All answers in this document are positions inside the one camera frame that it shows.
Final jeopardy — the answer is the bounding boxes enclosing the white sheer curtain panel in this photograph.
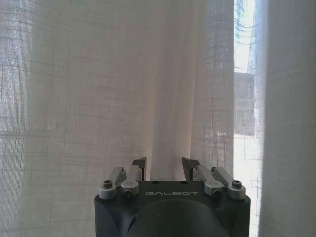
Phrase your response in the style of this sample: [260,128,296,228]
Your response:
[254,0,316,237]
[0,0,235,237]

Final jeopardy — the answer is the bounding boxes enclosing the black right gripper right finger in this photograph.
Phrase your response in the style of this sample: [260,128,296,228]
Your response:
[181,157,246,199]

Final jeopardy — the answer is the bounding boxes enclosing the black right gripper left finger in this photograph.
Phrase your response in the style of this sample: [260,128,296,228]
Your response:
[99,157,148,200]

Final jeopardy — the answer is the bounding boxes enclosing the grey building outside window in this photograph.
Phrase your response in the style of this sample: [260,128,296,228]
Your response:
[233,72,255,137]

